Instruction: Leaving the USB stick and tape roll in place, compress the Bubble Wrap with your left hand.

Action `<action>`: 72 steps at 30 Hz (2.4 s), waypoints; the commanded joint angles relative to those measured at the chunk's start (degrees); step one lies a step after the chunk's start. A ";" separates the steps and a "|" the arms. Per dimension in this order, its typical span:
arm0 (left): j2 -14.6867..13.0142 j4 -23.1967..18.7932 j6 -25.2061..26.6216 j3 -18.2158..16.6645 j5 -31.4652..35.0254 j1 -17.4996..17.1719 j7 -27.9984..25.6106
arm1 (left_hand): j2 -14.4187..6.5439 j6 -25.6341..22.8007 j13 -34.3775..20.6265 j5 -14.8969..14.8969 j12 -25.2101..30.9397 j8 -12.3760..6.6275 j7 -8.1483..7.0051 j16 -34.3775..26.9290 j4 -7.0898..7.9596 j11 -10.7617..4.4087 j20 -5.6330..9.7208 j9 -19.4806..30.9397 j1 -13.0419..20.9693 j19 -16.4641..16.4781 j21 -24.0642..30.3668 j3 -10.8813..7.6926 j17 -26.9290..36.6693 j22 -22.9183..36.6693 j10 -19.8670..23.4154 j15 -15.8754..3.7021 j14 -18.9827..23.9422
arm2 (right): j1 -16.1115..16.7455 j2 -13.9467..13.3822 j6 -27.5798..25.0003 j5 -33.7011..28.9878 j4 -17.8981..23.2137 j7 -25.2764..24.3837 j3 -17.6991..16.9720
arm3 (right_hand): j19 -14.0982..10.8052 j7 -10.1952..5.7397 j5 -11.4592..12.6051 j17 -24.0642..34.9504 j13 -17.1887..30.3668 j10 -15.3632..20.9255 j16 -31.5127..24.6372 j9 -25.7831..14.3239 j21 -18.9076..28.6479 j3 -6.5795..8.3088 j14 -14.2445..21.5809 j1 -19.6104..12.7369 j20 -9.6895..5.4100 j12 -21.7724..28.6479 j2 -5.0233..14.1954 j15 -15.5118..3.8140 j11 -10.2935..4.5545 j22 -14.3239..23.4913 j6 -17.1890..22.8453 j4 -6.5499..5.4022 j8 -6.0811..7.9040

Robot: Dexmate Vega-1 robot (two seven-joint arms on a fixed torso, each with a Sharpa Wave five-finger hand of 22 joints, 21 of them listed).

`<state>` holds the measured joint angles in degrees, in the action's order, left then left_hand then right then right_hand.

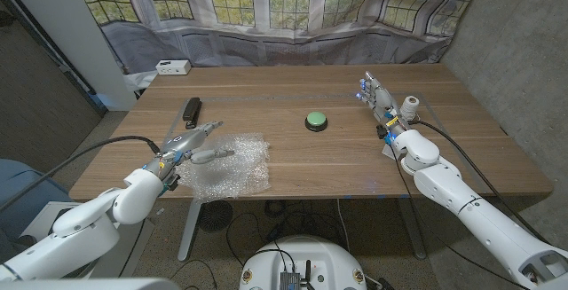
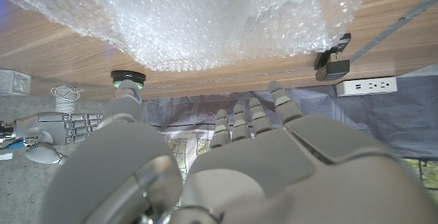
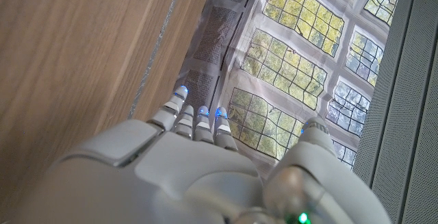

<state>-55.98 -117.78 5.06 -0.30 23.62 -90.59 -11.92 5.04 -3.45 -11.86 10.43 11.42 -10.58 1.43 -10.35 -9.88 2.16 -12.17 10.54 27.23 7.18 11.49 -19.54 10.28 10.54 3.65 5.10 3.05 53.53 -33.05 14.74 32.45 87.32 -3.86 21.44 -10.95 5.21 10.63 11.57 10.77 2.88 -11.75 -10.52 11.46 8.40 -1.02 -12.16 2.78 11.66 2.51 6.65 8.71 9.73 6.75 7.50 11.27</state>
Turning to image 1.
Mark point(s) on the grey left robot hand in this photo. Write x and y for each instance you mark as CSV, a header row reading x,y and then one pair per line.
x,y
182,143

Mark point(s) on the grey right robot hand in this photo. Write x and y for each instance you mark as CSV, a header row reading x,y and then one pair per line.
x,y
381,101

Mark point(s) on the clear bubble wrap sheet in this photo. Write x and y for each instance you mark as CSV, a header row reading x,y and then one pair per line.
x,y
244,170

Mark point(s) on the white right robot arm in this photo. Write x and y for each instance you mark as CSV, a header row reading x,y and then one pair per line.
x,y
444,188

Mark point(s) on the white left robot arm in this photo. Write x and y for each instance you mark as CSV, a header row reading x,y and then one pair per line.
x,y
80,232

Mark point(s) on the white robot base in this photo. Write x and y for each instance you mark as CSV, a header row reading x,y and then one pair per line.
x,y
306,259

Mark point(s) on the white tape roll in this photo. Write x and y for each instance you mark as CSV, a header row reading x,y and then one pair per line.
x,y
409,105

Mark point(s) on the black stapler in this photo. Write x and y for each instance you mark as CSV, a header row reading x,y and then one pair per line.
x,y
192,108

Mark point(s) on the white paper card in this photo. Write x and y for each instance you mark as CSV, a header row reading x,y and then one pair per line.
x,y
388,151

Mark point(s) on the green button black base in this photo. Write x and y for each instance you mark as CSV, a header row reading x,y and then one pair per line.
x,y
316,119

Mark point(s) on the white power box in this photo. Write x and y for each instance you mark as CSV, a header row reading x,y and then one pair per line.
x,y
173,67

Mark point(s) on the black round floor fan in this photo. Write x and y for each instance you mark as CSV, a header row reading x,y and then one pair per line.
x,y
216,215

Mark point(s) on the white table leg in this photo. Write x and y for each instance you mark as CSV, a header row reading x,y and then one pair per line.
x,y
188,237

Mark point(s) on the printed window backdrop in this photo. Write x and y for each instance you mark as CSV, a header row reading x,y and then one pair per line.
x,y
288,15

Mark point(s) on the grey table leg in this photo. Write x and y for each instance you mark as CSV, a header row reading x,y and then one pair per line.
x,y
412,232

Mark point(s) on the white floor platform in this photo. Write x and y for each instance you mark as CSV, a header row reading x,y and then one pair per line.
x,y
42,214

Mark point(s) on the blue chair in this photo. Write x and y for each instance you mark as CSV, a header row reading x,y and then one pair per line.
x,y
22,188

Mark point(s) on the white pillar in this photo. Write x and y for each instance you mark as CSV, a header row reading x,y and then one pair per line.
x,y
66,24

